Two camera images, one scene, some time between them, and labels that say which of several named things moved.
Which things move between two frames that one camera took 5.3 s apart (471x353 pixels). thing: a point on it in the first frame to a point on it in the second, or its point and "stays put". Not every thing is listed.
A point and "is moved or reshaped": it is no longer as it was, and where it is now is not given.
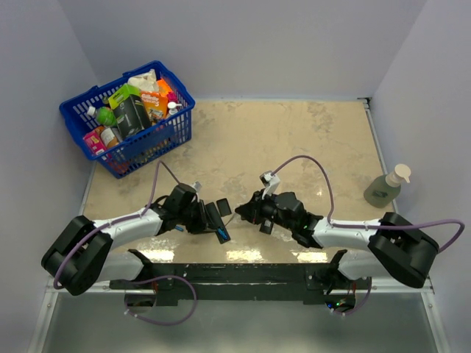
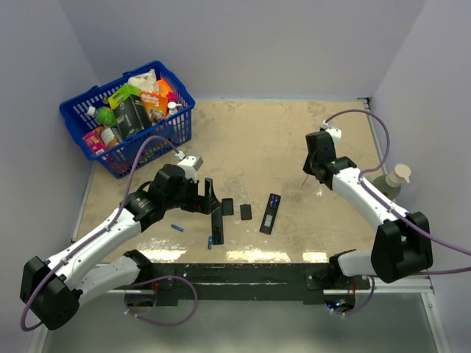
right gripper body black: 268,209 to 308,166
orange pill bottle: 107,136 stays put
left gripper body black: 194,218 to 190,199
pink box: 94,142 stays put
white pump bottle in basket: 172,105 stays put
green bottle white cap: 104,115 stays put
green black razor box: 131,109 stays put
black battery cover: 224,207 is moved or reshaped
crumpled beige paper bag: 147,81 stays put
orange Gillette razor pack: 156,105 stays put
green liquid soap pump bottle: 381,190 stays put
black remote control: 215,222 is moved or reshaped
